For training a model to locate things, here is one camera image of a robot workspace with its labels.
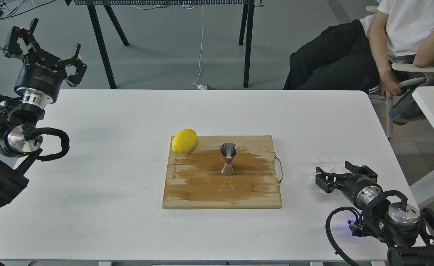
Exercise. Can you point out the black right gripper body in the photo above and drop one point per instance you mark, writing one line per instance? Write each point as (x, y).
(359, 189)

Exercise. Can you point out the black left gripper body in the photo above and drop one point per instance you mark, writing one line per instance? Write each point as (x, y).
(37, 77)

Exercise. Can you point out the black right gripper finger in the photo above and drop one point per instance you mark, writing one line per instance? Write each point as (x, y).
(365, 170)
(328, 182)

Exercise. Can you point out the small clear glass cup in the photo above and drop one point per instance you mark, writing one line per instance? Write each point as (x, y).
(326, 161)

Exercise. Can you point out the steel double jigger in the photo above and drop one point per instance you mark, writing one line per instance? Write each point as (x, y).
(228, 151)

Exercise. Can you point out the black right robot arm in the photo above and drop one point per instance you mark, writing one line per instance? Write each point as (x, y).
(384, 215)

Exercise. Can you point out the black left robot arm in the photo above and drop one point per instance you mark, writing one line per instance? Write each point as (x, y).
(21, 142)

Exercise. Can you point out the seated person in white shirt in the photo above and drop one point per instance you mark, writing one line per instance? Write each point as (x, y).
(358, 56)

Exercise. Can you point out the yellow lemon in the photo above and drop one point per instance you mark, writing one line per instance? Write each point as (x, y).
(184, 141)

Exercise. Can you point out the wooden cutting board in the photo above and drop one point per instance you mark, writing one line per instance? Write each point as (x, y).
(195, 181)

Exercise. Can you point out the black metal table frame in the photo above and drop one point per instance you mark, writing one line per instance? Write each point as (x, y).
(169, 44)

